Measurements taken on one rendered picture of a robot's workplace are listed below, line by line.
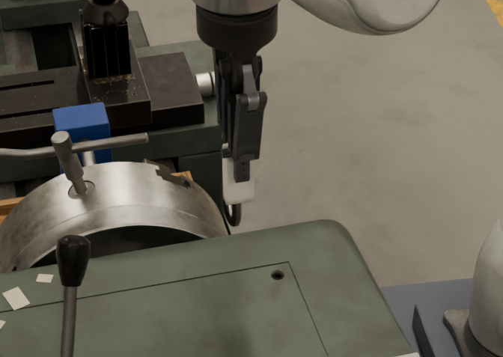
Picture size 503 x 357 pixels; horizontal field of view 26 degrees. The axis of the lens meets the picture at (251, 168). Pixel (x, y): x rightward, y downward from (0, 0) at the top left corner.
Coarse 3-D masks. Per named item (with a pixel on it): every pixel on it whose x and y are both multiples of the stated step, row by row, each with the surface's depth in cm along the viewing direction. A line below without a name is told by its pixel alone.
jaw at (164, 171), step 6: (144, 162) 141; (150, 162) 142; (162, 168) 142; (168, 168) 143; (156, 174) 137; (162, 174) 138; (168, 174) 139; (168, 180) 138; (174, 180) 138; (180, 180) 139; (186, 186) 139
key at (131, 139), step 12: (144, 132) 126; (72, 144) 127; (84, 144) 127; (96, 144) 126; (108, 144) 126; (120, 144) 126; (132, 144) 126; (0, 156) 128; (12, 156) 128; (24, 156) 127; (36, 156) 127; (48, 156) 128
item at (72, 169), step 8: (56, 136) 126; (64, 136) 126; (56, 144) 126; (64, 144) 126; (56, 152) 127; (64, 152) 126; (64, 160) 127; (72, 160) 127; (64, 168) 128; (72, 168) 128; (80, 168) 129; (72, 176) 129; (80, 176) 129; (80, 184) 130; (80, 192) 131
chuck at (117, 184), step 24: (96, 168) 134; (120, 168) 135; (144, 168) 136; (48, 192) 133; (96, 192) 131; (120, 192) 131; (144, 192) 132; (168, 192) 134; (192, 192) 137; (24, 216) 133; (48, 216) 130; (72, 216) 128; (216, 216) 139; (0, 240) 135; (24, 240) 130; (0, 264) 133
